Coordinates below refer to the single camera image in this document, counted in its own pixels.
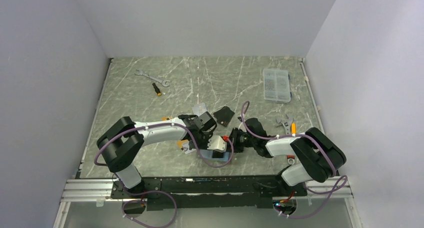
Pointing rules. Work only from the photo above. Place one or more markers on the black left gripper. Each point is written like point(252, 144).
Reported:
point(204, 146)

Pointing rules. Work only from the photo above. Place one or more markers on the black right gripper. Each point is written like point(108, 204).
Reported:
point(233, 138)

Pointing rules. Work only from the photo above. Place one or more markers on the grey card holder blue lining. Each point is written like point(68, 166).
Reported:
point(215, 156)

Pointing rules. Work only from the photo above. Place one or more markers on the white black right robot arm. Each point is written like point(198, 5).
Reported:
point(317, 157)

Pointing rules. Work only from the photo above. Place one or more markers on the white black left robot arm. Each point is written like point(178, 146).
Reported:
point(121, 143)

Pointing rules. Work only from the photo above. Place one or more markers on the silver card on table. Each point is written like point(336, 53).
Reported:
point(188, 150)

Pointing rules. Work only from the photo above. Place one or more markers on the gold card under holder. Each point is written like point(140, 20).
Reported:
point(183, 145)

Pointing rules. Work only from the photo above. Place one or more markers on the black card stack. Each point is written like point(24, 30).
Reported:
point(223, 116)

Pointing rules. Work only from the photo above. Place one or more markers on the grey wrench pair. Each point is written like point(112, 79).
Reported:
point(285, 123)

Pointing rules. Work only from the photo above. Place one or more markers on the clear plastic screw box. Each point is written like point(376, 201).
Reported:
point(276, 85)

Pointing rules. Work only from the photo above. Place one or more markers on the black yellow screwdriver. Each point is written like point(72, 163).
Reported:
point(156, 89)

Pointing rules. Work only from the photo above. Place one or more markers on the silver open-end wrench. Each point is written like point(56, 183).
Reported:
point(163, 82)

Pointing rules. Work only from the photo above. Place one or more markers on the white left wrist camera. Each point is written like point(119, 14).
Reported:
point(217, 143)

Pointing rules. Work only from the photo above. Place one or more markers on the red handled tool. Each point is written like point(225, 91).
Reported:
point(291, 159)

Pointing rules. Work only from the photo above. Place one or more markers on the yellow handled tool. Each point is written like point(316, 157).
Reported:
point(293, 129)

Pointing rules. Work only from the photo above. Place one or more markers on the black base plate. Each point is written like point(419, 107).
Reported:
point(161, 193)

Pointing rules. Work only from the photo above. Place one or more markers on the aluminium frame rail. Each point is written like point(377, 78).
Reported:
point(99, 190)

